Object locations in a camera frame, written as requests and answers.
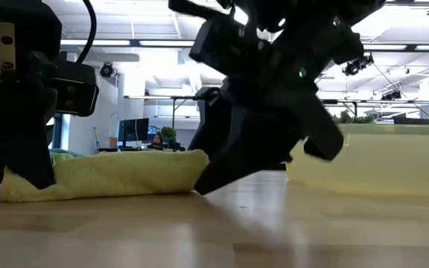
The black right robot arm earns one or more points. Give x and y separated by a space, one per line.
311 9

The small potted plant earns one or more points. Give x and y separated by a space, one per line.
168 133

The dark computer monitor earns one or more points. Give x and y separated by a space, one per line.
134 129

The black ceiling track lamp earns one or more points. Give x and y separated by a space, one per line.
404 3

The leafy green plant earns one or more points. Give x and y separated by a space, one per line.
356 119

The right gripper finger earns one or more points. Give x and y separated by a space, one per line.
251 149
324 137

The light green microfiber towel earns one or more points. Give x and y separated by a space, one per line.
60 160

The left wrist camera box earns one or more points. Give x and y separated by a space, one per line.
76 89

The black metal desk frame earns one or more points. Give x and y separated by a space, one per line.
330 101

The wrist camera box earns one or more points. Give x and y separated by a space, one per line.
218 44
76 89

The long ceiling light strip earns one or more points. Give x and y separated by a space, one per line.
404 47
125 43

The small cardboard box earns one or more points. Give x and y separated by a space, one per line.
113 143

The black ceiling spotlight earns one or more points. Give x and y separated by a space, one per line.
356 66
107 70
391 96

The person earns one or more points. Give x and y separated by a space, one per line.
158 140

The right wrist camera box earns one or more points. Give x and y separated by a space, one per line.
218 44

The yellow microfiber towel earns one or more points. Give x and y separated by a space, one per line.
125 175

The translucent yellow plastic basket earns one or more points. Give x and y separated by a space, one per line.
386 164

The teal microfiber towel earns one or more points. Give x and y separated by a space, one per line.
65 152

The flat black screen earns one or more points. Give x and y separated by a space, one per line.
413 121

